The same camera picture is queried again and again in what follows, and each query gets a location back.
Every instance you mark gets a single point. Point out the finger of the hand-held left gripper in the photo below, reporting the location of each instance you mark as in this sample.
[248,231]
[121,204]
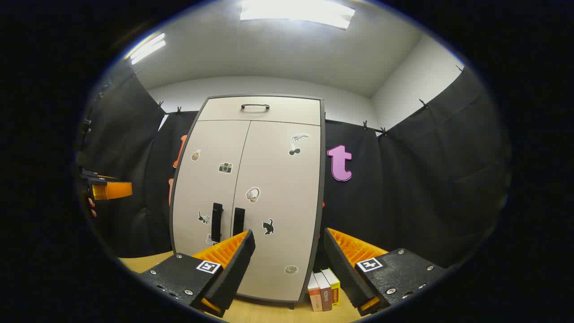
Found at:
[117,190]

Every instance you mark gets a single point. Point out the brown book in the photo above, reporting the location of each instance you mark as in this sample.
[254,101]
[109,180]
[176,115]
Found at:
[324,291]

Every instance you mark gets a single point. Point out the small ceiling light panel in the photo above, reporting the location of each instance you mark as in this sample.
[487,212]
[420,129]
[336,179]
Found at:
[148,48]

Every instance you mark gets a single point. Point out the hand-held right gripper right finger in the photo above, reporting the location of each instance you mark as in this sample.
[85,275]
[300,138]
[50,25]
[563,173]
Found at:
[341,264]

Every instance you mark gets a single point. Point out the cabinet door with cherry sticker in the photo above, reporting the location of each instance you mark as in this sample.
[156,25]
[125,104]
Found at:
[287,202]

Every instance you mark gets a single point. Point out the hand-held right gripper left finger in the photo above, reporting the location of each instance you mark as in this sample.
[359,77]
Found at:
[237,264]

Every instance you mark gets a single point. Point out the cabinet door with camera sticker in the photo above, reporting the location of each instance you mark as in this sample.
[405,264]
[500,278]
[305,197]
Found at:
[210,148]

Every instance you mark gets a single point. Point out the grey double-door shoe cabinet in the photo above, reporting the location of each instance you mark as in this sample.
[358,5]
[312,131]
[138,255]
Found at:
[323,179]

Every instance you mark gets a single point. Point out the orange book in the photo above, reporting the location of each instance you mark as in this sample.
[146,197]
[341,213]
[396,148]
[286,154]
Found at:
[315,294]

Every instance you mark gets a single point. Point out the large ceiling light panel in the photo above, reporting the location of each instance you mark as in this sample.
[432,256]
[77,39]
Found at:
[296,11]

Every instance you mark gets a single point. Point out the black backdrop cloth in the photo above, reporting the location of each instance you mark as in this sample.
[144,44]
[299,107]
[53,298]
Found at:
[403,188]

